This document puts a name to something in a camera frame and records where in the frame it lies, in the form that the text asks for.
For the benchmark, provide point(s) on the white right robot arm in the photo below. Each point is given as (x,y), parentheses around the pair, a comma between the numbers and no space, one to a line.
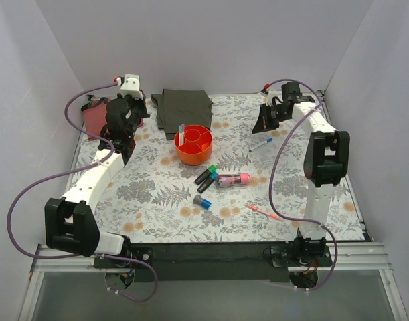
(325,164)

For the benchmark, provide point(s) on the aluminium frame rail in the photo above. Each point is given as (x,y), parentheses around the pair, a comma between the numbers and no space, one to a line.
(360,286)

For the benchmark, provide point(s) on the red pouch with black strap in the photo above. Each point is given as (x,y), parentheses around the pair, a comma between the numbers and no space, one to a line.
(93,120)

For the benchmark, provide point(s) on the orange pen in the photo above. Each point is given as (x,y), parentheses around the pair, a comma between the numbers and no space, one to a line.
(263,212)

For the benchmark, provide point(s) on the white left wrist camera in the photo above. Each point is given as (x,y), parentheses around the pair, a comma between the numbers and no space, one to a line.
(129,84)

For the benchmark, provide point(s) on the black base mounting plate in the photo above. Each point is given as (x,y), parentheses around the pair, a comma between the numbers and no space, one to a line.
(221,261)

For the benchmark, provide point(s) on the black highlighter blue cap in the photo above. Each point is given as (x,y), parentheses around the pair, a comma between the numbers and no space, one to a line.
(207,182)

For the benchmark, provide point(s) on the white pen pink cap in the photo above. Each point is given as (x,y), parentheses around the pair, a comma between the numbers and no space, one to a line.
(183,135)

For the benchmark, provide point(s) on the pink clear pencil case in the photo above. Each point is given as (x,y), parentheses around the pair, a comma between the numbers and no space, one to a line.
(232,180)

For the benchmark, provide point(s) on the black highlighter green cap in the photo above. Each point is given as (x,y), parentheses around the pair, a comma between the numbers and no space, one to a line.
(202,177)

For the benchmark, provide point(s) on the grey blue short marker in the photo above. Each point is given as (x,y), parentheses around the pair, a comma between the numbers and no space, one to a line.
(204,203)

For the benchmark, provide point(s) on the orange round divided container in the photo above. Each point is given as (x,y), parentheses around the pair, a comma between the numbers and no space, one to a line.
(198,145)

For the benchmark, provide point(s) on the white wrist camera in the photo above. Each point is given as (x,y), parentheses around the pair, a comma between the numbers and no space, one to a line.
(270,96)
(129,84)

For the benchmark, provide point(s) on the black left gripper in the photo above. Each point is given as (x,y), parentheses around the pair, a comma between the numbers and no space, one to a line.
(137,109)

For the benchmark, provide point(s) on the white pen blue cap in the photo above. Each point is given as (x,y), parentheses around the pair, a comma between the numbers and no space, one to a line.
(261,144)

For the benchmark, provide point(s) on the floral patterned table mat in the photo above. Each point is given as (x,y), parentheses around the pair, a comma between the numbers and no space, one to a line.
(151,199)

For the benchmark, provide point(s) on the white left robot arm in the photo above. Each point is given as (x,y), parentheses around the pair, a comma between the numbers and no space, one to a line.
(69,221)

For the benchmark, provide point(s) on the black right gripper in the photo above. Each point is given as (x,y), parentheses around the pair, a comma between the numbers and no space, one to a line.
(269,114)

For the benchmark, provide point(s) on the olive green folded cloth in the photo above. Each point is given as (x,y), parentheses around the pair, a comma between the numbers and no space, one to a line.
(176,107)

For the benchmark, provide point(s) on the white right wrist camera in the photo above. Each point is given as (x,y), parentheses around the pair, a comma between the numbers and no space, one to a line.
(270,96)

